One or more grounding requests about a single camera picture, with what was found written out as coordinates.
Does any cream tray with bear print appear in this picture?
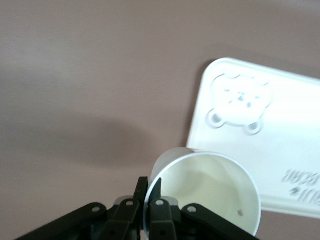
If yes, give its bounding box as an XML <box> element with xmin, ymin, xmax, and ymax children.
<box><xmin>186</xmin><ymin>57</ymin><xmax>320</xmax><ymax>218</ymax></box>

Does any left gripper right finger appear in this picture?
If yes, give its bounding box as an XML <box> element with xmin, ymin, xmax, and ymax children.
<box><xmin>148</xmin><ymin>177</ymin><xmax>262</xmax><ymax>240</ymax></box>

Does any white IKEA cup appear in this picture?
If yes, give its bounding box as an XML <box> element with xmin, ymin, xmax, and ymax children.
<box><xmin>143</xmin><ymin>147</ymin><xmax>262</xmax><ymax>238</ymax></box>

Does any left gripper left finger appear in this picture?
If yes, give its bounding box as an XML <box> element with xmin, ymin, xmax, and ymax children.
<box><xmin>14</xmin><ymin>176</ymin><xmax>149</xmax><ymax>240</ymax></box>

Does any brown table cover sheet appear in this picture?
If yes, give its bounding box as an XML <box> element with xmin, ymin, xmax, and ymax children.
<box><xmin>0</xmin><ymin>0</ymin><xmax>320</xmax><ymax>240</ymax></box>

